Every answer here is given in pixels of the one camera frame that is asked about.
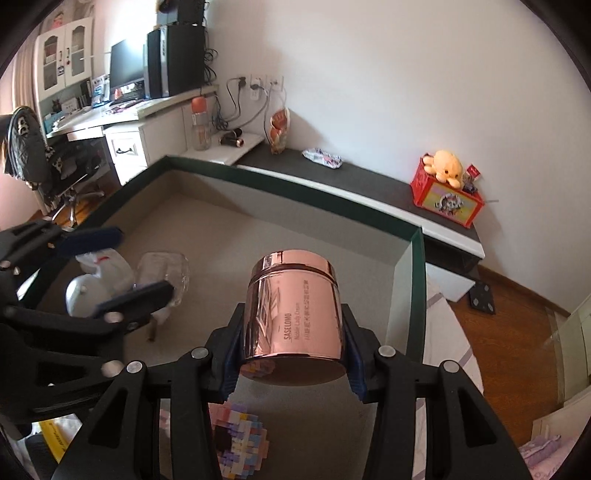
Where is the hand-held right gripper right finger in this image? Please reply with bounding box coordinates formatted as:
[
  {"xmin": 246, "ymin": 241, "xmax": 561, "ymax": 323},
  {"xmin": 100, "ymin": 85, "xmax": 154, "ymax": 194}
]
[{"xmin": 341, "ymin": 310, "xmax": 532, "ymax": 480}]

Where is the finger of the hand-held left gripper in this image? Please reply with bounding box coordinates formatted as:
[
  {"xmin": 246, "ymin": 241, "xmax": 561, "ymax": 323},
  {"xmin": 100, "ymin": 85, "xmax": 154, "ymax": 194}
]
[
  {"xmin": 0, "ymin": 281, "xmax": 174, "ymax": 377},
  {"xmin": 0, "ymin": 219, "xmax": 124, "ymax": 303}
]

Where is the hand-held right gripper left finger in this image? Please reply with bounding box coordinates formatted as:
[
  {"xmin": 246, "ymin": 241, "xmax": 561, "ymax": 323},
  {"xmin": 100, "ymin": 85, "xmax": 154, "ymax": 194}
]
[{"xmin": 51, "ymin": 302, "xmax": 247, "ymax": 480}]

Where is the rose gold jar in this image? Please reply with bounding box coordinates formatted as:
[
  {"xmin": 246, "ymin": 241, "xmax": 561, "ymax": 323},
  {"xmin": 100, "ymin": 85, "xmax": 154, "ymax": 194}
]
[{"xmin": 239, "ymin": 249, "xmax": 347, "ymax": 384}]

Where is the pink box with green rim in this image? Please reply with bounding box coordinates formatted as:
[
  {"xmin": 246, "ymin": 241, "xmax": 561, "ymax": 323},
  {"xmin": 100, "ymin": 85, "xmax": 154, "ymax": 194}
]
[{"xmin": 34, "ymin": 156, "xmax": 426, "ymax": 480}]

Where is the clear plastic wrapper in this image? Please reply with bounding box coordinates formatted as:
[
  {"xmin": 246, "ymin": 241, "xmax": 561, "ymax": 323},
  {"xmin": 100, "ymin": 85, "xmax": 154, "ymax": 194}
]
[{"xmin": 137, "ymin": 251, "xmax": 191, "ymax": 306}]

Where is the black office chair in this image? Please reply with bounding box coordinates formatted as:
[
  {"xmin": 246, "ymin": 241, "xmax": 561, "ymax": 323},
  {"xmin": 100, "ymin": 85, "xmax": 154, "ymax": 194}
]
[{"xmin": 0, "ymin": 106, "xmax": 106, "ymax": 227}]

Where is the pixel block figure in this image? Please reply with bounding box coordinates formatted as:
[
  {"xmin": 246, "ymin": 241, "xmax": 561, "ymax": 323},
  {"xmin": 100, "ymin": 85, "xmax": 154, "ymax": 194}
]
[{"xmin": 208, "ymin": 401, "xmax": 269, "ymax": 480}]

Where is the black patterned jacket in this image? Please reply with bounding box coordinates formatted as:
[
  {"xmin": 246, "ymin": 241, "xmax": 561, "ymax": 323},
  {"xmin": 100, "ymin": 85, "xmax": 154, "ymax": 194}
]
[{"xmin": 0, "ymin": 106, "xmax": 52, "ymax": 191}]

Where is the white desk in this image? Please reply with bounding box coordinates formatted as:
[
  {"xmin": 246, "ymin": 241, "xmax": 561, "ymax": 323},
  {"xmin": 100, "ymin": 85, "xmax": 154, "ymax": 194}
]
[{"xmin": 45, "ymin": 85, "xmax": 219, "ymax": 186}]

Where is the black floor scale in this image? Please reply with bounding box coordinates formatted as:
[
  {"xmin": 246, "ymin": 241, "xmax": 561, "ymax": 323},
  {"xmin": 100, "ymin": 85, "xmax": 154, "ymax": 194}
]
[{"xmin": 467, "ymin": 279, "xmax": 498, "ymax": 315}]

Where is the clear bottle with red cap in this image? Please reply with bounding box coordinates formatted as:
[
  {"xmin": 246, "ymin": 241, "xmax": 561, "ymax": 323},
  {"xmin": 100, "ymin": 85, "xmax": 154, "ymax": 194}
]
[{"xmin": 191, "ymin": 96, "xmax": 212, "ymax": 151}]

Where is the computer monitor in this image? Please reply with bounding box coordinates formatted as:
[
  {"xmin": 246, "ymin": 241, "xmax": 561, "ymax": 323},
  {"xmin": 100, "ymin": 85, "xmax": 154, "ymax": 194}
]
[{"xmin": 109, "ymin": 39, "xmax": 147, "ymax": 97}]

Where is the white glass-door cabinet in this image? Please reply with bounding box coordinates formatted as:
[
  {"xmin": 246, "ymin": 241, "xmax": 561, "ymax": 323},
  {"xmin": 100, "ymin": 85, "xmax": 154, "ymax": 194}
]
[{"xmin": 36, "ymin": 17, "xmax": 96, "ymax": 114}]

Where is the red toy crate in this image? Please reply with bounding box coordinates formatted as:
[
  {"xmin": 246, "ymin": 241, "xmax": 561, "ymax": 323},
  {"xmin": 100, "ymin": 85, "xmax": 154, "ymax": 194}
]
[{"xmin": 410, "ymin": 157, "xmax": 485, "ymax": 229}]

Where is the black computer tower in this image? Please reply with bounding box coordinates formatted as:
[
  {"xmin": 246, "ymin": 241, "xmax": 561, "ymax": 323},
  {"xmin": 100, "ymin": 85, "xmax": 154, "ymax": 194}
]
[{"xmin": 147, "ymin": 23, "xmax": 206, "ymax": 99}]

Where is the pink printed pillow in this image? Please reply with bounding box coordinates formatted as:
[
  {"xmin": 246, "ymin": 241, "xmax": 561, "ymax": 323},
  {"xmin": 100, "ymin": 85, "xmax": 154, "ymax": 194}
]
[{"xmin": 517, "ymin": 406, "xmax": 583, "ymax": 480}]

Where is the printed snack packet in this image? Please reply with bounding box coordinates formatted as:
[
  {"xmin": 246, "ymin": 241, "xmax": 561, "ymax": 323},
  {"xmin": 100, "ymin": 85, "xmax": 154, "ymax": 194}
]
[{"xmin": 302, "ymin": 148, "xmax": 343, "ymax": 169}]

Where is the orange snack bag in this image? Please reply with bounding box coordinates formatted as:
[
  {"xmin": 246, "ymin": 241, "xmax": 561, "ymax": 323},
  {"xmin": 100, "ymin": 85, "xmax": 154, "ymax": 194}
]
[{"xmin": 270, "ymin": 108, "xmax": 291, "ymax": 155}]

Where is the yellow octopus plush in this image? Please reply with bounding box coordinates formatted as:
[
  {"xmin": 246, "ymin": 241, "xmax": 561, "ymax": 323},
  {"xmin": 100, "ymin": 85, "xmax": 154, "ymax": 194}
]
[{"xmin": 422, "ymin": 149, "xmax": 464, "ymax": 188}]

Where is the black power cable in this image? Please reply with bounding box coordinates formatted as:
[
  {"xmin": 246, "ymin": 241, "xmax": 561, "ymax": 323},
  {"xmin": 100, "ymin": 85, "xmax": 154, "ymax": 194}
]
[{"xmin": 225, "ymin": 78, "xmax": 247, "ymax": 126}]

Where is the white wall socket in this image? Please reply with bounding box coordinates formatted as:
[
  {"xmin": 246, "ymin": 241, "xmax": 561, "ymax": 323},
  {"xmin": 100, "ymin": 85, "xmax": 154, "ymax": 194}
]
[{"xmin": 239, "ymin": 74, "xmax": 284, "ymax": 100}]

